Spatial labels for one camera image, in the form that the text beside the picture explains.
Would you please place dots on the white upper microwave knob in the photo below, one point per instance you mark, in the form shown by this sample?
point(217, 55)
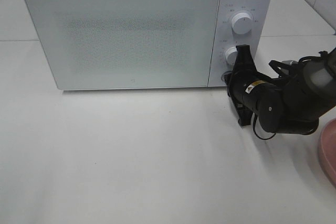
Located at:
point(241, 22)

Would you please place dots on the white round door button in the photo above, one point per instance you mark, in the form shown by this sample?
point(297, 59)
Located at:
point(226, 76)

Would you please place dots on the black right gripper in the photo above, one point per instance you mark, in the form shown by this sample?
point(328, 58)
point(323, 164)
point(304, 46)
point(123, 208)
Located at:
point(250, 90)

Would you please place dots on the white lower microwave knob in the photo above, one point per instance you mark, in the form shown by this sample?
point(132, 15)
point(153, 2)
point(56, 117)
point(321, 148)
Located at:
point(231, 55)

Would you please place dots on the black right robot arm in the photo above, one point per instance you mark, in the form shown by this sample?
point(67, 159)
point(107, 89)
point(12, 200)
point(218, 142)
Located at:
point(291, 103)

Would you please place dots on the pink round plate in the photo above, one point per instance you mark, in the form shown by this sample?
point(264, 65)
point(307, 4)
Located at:
point(326, 151)

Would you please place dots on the white microwave door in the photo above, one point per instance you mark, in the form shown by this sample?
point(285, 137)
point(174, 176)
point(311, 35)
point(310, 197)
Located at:
point(126, 44)

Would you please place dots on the white microwave knob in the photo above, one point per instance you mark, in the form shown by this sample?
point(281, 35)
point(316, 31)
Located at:
point(231, 55)
point(241, 22)

